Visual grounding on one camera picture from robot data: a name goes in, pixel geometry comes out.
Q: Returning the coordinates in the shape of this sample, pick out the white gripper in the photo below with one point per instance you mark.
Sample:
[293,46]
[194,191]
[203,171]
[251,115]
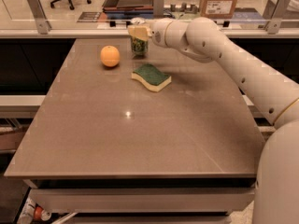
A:
[158,32]

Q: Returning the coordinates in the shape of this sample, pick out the green soda can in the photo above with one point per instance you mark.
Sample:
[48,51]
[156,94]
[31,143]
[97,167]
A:
[138,47]

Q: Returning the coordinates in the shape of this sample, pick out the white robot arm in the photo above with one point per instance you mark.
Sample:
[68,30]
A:
[276,97]

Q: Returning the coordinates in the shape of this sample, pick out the orange fruit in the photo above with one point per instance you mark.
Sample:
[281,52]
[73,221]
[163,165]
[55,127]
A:
[109,56]

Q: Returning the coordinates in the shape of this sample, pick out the green yellow sponge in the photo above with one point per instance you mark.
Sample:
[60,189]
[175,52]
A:
[151,77]

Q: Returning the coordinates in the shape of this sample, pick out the cardboard box with label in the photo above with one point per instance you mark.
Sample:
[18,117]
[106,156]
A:
[217,9]

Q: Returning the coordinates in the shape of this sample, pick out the grey table drawer base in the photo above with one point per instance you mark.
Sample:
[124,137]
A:
[206,202]

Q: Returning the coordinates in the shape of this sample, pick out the white bottles under table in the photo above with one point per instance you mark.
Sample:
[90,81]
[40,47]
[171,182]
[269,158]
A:
[31,211]

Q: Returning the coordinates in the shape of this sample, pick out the middle metal glass bracket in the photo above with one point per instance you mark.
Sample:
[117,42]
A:
[158,9]

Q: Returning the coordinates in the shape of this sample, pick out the metal glass bracket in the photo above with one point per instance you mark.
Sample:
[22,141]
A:
[273,14]
[158,9]
[42,23]

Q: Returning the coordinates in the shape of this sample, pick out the left metal glass bracket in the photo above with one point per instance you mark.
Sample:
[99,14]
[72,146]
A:
[42,23]

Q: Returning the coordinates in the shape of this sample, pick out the right metal glass bracket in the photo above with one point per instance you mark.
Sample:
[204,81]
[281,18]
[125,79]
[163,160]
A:
[273,14]

